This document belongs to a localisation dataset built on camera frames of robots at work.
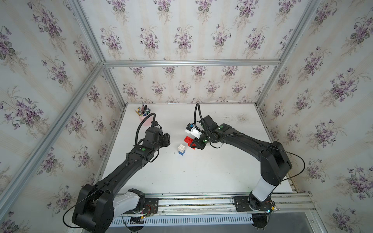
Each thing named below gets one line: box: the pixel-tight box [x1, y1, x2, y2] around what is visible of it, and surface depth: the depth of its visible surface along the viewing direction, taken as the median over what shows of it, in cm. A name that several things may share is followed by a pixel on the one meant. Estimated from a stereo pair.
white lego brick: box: [177, 143, 186, 153], surface depth 89 cm
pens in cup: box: [134, 102, 152, 117], surface depth 103 cm
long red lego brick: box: [183, 135, 194, 147], surface depth 84 cm
